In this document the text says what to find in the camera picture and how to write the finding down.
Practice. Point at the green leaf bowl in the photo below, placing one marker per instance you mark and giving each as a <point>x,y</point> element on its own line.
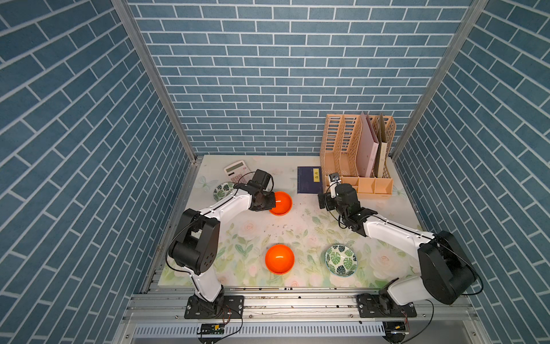
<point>223,190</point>
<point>341,260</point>

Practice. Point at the tan folder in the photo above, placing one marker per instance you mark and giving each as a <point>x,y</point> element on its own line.
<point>382,148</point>

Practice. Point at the left circuit board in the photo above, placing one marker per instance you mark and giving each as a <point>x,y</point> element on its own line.
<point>216,329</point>

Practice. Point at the dark blue book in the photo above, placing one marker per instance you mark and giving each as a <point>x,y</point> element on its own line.
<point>309,180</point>

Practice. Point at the orange bowl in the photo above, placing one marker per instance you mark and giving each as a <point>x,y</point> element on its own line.
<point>279,259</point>
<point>284,204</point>

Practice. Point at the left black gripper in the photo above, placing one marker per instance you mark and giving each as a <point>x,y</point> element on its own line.
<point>271,204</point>

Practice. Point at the aluminium rail frame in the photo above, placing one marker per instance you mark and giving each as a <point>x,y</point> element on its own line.
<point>302,315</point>

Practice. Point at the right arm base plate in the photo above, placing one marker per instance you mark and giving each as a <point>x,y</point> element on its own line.
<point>381,306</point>

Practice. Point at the beige file organizer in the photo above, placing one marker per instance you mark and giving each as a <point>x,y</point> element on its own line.
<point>338,153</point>

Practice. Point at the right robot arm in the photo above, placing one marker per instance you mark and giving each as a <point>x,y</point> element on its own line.
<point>445,271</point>

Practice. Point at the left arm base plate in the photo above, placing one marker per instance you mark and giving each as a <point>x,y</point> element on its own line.
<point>224,307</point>

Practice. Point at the pink calculator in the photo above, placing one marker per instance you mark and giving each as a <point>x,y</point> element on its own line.
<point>238,172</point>

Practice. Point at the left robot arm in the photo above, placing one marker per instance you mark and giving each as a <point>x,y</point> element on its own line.
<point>195,245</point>

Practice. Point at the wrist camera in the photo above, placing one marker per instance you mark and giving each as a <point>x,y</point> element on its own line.
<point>334,178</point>
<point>261,180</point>

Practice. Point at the right circuit board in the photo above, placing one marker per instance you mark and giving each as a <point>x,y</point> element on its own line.
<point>395,328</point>

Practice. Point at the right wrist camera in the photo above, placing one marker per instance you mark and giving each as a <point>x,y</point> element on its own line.
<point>334,178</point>

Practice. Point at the floral table mat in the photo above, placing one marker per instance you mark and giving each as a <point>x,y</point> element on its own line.
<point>306,229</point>

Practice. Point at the circuit board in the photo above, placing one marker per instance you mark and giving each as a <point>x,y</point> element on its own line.
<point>216,329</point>
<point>395,328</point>

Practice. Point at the pink folder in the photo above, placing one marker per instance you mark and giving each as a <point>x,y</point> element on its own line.
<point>367,149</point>

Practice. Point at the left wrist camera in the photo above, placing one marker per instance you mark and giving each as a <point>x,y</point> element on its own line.
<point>261,180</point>

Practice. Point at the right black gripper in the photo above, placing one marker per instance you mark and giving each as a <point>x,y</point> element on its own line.
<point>327,198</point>

